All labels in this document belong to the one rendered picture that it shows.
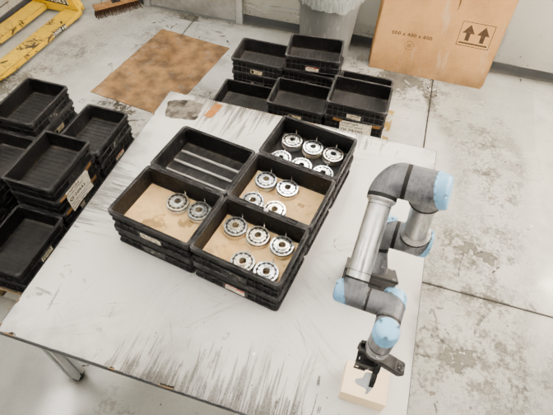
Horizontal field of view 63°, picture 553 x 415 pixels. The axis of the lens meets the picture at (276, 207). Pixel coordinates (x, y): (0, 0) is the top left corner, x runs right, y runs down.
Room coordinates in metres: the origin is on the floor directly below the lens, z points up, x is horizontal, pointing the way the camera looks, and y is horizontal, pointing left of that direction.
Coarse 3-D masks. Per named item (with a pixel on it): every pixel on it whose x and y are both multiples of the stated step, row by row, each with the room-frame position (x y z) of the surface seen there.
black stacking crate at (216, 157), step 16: (176, 144) 1.59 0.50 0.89; (192, 144) 1.65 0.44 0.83; (208, 144) 1.62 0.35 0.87; (224, 144) 1.58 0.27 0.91; (160, 160) 1.47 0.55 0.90; (192, 160) 1.55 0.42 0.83; (224, 160) 1.56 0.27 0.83; (240, 160) 1.55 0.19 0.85; (192, 176) 1.44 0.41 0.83; (208, 176) 1.44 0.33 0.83; (224, 176) 1.45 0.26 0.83
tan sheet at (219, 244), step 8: (248, 224) 1.18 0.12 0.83; (216, 232) 1.12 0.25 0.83; (216, 240) 1.08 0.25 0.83; (224, 240) 1.08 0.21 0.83; (232, 240) 1.08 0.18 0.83; (240, 240) 1.09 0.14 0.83; (208, 248) 1.04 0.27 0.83; (216, 248) 1.04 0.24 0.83; (224, 248) 1.04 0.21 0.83; (232, 248) 1.05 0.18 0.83; (240, 248) 1.05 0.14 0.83; (248, 248) 1.05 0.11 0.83; (264, 248) 1.06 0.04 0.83; (224, 256) 1.00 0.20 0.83; (256, 256) 1.01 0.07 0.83; (264, 256) 1.02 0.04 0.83; (256, 264) 0.97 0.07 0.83; (280, 264) 0.98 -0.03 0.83; (280, 272) 0.94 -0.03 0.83
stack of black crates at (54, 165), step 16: (32, 144) 1.82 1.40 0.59; (48, 144) 1.91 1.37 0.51; (64, 144) 1.91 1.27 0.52; (80, 144) 1.88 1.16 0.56; (16, 160) 1.70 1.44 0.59; (32, 160) 1.77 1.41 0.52; (48, 160) 1.81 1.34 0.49; (64, 160) 1.81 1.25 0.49; (80, 160) 1.77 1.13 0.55; (16, 176) 1.64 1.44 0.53; (32, 176) 1.67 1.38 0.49; (48, 176) 1.68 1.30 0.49; (64, 176) 1.61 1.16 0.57; (96, 176) 1.84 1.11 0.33; (16, 192) 1.56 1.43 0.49; (32, 192) 1.53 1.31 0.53; (48, 192) 1.49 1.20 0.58; (64, 192) 1.57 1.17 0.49; (48, 208) 1.52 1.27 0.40; (64, 208) 1.53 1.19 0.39; (80, 208) 1.63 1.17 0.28
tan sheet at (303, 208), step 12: (252, 180) 1.43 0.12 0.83; (264, 192) 1.36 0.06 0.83; (300, 192) 1.38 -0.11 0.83; (312, 192) 1.38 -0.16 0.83; (264, 204) 1.29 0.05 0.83; (288, 204) 1.30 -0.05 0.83; (300, 204) 1.30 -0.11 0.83; (312, 204) 1.31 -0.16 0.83; (288, 216) 1.23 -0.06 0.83; (300, 216) 1.24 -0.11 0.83; (312, 216) 1.24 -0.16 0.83
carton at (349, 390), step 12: (348, 360) 0.62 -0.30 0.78; (348, 372) 0.57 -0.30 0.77; (360, 372) 0.58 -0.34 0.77; (384, 372) 0.58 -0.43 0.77; (348, 384) 0.53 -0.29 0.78; (384, 384) 0.54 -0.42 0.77; (348, 396) 0.50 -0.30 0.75; (360, 396) 0.49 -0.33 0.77; (372, 396) 0.49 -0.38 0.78; (384, 396) 0.50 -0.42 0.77
